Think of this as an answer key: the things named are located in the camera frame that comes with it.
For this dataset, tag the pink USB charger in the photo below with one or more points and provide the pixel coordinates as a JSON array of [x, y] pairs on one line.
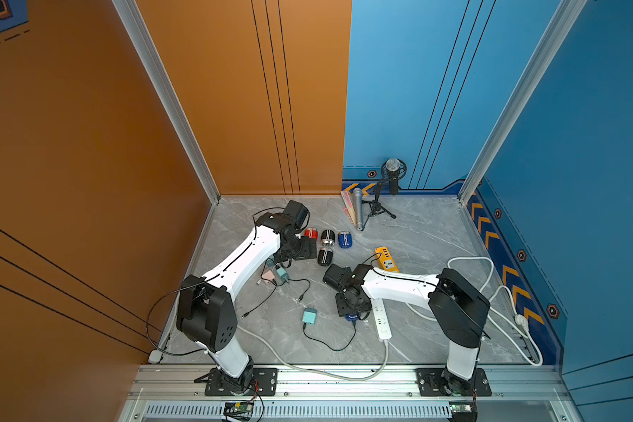
[[268, 277]]

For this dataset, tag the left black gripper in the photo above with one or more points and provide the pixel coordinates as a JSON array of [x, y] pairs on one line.
[[309, 248]]

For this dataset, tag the red electric shaver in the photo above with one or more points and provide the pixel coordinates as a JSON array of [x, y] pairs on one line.
[[311, 233]]

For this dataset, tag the yellow power strip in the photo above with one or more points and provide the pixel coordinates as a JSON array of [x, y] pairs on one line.
[[385, 259]]

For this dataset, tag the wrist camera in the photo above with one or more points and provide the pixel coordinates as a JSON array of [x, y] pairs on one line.
[[298, 214], [338, 278]]

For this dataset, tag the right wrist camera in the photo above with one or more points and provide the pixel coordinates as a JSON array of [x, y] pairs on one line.
[[338, 278]]

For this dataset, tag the white power strip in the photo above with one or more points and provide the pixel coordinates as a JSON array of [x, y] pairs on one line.
[[381, 320]]

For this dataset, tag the black microphone on tripod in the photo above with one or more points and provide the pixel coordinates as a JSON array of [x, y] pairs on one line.
[[392, 171]]

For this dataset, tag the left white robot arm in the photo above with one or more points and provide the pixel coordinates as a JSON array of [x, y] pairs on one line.
[[206, 311]]

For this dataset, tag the grey handheld microphone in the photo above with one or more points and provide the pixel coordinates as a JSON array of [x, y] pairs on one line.
[[357, 208]]

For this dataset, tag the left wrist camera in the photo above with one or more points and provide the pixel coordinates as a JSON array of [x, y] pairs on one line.
[[298, 214]]

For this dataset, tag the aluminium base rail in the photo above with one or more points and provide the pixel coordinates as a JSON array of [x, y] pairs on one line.
[[196, 392]]

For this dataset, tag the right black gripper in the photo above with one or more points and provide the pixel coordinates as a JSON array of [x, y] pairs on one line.
[[360, 309]]

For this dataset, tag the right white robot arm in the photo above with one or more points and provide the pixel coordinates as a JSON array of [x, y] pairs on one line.
[[458, 307]]

